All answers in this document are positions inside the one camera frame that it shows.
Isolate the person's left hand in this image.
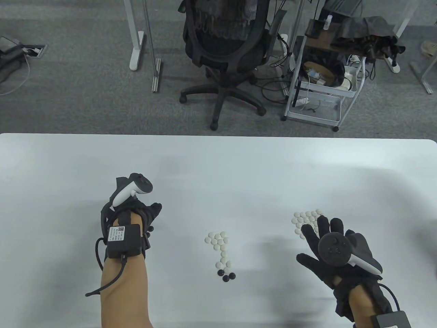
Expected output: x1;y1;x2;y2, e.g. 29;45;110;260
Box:
101;177;163;237

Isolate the person's right hand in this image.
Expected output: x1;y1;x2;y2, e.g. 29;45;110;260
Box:
296;215;394;322

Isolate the sorted white go stones group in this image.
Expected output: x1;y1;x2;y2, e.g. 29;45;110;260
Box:
291;209;323;237

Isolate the mixed black white go stones pile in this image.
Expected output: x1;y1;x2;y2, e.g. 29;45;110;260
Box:
205;232;237;283

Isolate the person's left forearm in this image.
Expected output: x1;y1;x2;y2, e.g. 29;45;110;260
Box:
101;213;153;328

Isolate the grey white right hand controller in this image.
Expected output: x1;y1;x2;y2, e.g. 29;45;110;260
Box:
318;233;383;276

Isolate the grey white hand controller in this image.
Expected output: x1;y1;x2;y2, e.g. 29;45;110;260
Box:
111;173;153;207
318;233;383;276

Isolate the grey white left hand controller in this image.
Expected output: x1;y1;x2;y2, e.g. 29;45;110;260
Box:
111;173;153;207

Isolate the black mesh office chair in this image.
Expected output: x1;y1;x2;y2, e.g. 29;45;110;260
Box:
179;0;289;131

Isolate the white utility cart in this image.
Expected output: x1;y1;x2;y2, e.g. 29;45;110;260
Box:
281;19;367;133

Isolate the white desk leg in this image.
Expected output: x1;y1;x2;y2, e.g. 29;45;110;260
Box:
396;0;420;38
124;0;145;71

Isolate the floor socket box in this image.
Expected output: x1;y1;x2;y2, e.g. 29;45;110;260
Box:
22;44;46;58

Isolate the grey metal floor foot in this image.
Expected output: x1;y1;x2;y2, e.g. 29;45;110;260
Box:
410;61;434;95

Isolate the white power strip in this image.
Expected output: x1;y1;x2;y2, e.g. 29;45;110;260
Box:
382;54;400;74

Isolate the black cloth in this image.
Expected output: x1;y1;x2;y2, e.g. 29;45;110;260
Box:
331;15;407;58

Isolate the tan shoe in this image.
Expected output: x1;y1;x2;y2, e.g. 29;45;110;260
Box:
420;40;437;57

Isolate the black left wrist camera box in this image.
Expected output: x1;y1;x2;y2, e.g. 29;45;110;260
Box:
107;224;144;258

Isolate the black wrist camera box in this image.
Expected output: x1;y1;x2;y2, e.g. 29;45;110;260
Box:
371;311;412;328
107;224;144;258

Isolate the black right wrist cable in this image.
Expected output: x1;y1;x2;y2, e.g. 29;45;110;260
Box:
377;282;400;313

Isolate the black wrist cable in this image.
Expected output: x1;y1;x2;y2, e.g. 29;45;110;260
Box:
85;202;127;297
377;282;400;313

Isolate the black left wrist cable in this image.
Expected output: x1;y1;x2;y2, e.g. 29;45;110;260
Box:
85;202;127;297

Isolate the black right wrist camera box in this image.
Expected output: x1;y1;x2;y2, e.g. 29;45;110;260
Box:
371;311;412;328

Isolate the aluminium profile post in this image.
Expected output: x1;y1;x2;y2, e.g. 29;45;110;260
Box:
142;0;161;93

